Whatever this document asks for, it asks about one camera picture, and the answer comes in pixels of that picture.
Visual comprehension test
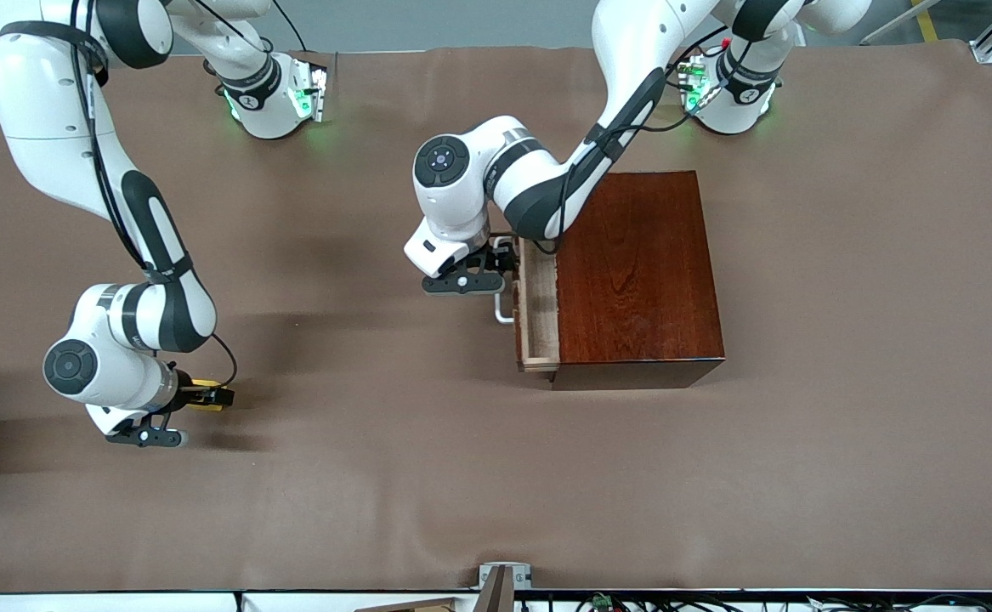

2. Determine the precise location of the black right arm base cable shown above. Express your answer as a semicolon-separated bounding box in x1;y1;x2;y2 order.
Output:
268;0;309;54

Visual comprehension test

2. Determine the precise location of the dark brown wooden cabinet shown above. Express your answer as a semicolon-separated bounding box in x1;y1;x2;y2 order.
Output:
551;170;727;391

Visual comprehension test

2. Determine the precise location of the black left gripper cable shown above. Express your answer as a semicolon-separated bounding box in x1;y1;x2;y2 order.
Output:
530;25;734;256

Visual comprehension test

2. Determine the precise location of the cardboard piece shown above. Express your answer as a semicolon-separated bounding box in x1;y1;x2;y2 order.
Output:
351;598;462;612

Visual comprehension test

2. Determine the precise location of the yellow block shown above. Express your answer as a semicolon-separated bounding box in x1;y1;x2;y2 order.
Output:
186;379;226;413

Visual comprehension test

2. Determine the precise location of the brown table cloth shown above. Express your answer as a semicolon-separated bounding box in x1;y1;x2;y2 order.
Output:
0;42;992;593

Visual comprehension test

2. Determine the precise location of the brown angled bar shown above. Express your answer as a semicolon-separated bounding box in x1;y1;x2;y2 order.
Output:
477;566;515;612

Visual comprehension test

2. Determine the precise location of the wooden drawer with white handle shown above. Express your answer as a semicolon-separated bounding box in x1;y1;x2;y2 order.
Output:
494;236;561;373

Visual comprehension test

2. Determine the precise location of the small metal bracket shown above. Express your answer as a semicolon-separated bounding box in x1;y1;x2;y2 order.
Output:
478;562;534;590

